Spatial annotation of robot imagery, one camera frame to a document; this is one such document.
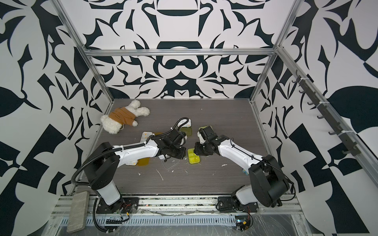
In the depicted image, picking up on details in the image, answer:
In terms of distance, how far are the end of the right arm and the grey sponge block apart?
0.61 m

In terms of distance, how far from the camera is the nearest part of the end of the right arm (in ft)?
2.08

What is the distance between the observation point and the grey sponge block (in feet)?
2.22

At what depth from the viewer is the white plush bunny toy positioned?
983 millimetres

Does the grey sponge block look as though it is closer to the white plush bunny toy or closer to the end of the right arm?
the white plush bunny toy

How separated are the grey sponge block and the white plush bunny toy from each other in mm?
372

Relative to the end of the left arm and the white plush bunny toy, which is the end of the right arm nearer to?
the end of the left arm

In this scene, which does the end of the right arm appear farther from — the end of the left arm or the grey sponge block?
the grey sponge block

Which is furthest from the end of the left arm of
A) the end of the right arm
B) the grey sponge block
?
the grey sponge block

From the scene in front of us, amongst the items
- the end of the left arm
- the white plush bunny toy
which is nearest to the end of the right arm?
the end of the left arm

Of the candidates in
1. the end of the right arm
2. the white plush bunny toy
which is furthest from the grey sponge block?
the end of the right arm

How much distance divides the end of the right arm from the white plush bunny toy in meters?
0.48
